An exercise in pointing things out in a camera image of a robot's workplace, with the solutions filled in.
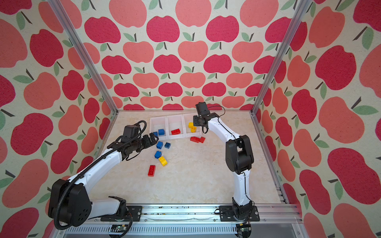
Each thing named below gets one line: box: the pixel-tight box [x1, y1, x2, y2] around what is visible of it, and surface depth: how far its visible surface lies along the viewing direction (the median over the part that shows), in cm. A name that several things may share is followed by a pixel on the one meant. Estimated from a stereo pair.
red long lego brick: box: [190, 136, 200, 144], surface depth 106 cm
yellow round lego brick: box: [158, 155, 169, 167], surface depth 92 cm
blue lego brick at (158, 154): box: [154, 150, 162, 159], surface depth 97 cm
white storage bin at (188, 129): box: [182, 113, 202, 138], surface depth 106 cm
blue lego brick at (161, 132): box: [158, 128, 166, 136], surface depth 107 cm
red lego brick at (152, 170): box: [147, 165, 156, 178], surface depth 89 cm
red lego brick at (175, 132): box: [170, 128, 182, 136], surface depth 109 cm
